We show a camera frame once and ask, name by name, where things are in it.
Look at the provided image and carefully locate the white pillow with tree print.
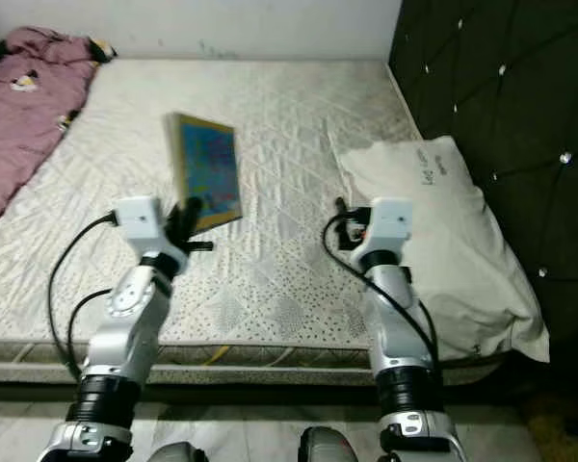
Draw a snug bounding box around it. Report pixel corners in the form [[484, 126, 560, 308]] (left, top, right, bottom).
[[337, 135, 552, 363]]

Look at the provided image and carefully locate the white quilted mattress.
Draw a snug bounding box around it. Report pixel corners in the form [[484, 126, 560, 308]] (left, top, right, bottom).
[[0, 60, 521, 386]]

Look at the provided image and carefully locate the black tufted headboard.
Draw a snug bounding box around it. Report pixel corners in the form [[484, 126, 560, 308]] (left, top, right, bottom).
[[387, 0, 578, 386]]

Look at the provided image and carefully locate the colourful yellow-edged picture book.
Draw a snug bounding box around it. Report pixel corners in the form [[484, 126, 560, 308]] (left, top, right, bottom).
[[171, 112, 244, 232]]

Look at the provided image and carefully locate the grey robot right leg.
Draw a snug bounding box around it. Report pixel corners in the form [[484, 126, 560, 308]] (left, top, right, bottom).
[[299, 425, 372, 462]]

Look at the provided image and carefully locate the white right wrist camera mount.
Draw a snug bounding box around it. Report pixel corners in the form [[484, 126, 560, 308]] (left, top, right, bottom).
[[361, 197, 413, 256]]

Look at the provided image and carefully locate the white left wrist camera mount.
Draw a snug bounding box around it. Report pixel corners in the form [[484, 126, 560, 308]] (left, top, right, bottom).
[[114, 195, 179, 253]]

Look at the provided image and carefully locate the purple cartoon print blanket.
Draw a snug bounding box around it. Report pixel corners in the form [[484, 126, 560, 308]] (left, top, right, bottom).
[[0, 26, 102, 237]]

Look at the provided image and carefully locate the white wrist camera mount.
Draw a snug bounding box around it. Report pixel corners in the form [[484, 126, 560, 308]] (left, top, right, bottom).
[[361, 197, 413, 256], [114, 195, 179, 253]]

